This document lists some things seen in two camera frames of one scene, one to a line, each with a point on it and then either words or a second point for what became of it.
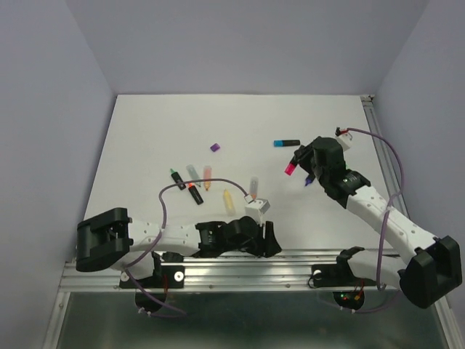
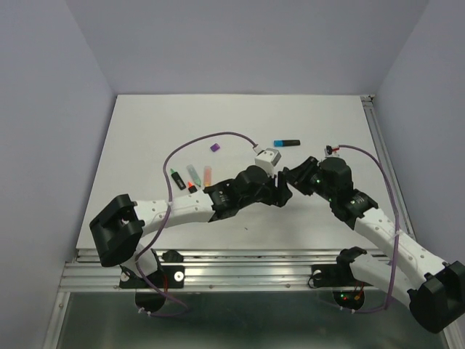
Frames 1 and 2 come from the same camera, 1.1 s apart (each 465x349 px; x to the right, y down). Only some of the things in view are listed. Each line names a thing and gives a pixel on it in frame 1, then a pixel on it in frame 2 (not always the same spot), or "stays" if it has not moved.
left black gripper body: x=257 y=244 → x=268 y=193
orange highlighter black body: x=195 y=194 stays
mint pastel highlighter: x=192 y=174 stays
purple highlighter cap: x=215 y=147 stays
